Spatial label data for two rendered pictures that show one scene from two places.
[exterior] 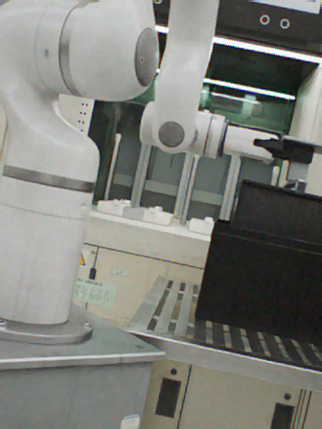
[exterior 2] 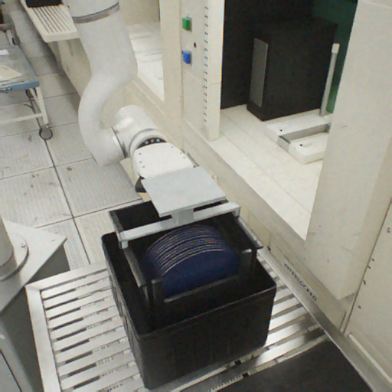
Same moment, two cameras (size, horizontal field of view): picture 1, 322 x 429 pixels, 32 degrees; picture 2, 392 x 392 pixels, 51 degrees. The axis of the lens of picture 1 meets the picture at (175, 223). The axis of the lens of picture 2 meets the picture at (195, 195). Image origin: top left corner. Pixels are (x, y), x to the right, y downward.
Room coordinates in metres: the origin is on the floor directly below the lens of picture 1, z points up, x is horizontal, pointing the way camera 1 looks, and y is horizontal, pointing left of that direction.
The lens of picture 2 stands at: (0.87, -0.73, 1.53)
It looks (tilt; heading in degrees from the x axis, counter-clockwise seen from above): 37 degrees down; 62
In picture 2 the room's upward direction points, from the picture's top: straight up
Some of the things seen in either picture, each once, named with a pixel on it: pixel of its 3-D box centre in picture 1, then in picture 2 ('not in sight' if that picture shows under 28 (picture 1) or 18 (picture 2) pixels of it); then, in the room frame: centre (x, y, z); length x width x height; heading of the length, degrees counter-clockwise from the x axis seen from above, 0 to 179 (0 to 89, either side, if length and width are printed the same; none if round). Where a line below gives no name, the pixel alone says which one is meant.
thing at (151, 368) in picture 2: (274, 277); (184, 287); (1.12, -0.21, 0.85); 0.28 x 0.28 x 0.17; 86
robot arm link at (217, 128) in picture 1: (216, 137); (151, 150); (1.13, -0.04, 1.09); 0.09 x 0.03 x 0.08; 176
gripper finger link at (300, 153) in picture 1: (296, 151); not in sight; (1.08, -0.20, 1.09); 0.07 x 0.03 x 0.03; 86
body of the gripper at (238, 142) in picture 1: (246, 143); (160, 165); (1.13, -0.11, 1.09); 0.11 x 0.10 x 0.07; 86
